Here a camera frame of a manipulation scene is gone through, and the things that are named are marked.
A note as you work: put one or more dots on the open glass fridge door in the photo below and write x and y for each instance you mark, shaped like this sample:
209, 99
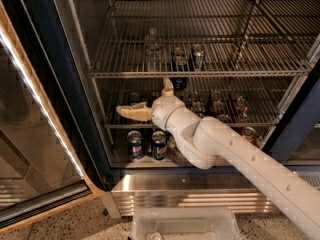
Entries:
45, 165

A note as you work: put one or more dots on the wire fridge shelf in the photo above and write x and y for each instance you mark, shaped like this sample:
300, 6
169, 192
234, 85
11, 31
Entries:
252, 101
240, 37

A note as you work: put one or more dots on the dark blue soda can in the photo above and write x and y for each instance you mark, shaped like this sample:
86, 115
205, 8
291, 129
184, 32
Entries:
179, 64

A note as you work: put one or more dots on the upper wire fridge shelf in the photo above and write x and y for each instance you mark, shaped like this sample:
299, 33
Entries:
240, 37

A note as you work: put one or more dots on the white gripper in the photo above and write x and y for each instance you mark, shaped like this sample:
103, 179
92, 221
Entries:
161, 110

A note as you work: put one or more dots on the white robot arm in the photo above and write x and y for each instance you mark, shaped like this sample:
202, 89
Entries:
202, 140

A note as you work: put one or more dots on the blue pepsi can front left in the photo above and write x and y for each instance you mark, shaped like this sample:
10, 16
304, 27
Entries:
135, 145

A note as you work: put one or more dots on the clear plastic bin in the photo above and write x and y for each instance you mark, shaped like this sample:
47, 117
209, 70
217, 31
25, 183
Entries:
185, 224

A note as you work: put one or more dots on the clear plastic water bottle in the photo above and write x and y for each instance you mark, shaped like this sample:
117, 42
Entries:
153, 50

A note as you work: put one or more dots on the middle wire fridge shelf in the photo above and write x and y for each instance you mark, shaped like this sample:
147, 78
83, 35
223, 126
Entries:
252, 101

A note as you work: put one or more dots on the blue pepsi can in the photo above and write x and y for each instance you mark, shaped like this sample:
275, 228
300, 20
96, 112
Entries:
135, 145
159, 145

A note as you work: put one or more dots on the orange soda can right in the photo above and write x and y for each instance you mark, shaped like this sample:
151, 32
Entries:
249, 134

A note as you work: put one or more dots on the stainless steel fridge base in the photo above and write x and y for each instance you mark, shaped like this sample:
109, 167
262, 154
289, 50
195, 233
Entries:
231, 190

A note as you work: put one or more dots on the dark blue fridge mullion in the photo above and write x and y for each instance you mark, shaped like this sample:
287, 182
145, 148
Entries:
298, 121

